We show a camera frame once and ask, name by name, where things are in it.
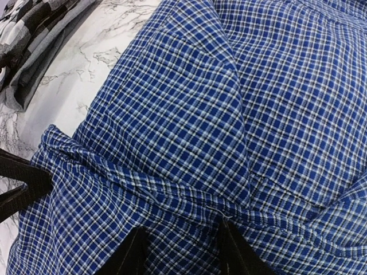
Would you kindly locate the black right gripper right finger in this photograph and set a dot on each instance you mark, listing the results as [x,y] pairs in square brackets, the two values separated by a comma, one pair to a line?
[236,255]

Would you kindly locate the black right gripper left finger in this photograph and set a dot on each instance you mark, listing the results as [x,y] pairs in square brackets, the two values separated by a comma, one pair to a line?
[130,256]

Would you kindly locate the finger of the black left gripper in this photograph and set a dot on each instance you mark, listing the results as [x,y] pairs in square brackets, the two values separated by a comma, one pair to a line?
[20,198]
[18,168]

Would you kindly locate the blue checked long sleeve shirt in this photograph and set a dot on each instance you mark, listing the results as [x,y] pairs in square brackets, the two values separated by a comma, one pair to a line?
[253,112]

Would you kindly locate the black white plaid folded shirt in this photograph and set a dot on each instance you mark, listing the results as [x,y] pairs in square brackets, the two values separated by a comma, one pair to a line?
[32,32]

